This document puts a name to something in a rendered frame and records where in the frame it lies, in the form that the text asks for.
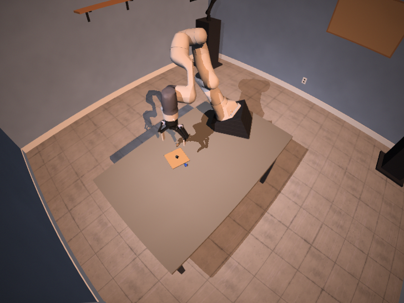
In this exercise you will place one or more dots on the orange flat mat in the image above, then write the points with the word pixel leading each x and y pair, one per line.
pixel 175 162

